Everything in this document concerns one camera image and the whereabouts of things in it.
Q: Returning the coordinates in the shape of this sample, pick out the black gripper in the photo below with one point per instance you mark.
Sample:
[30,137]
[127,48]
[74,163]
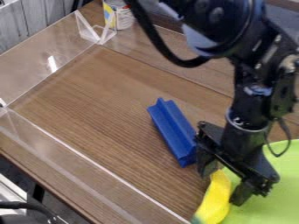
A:
[235,145]

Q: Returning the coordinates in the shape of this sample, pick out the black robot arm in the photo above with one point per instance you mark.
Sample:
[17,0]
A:
[233,29]

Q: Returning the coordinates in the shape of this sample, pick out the white can with label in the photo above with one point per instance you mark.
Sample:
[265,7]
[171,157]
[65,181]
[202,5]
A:
[119,10]

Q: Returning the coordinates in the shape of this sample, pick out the yellow toy banana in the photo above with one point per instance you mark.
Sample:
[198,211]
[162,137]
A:
[214,207]

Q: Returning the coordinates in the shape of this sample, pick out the clear acrylic enclosure wall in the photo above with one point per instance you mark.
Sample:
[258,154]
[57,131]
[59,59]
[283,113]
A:
[75,128]

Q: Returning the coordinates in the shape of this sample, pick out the blue star-shaped block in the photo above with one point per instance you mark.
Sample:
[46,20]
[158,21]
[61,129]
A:
[175,129]

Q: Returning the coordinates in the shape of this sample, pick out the green plate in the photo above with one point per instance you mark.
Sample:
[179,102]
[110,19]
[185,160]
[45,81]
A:
[278,208]

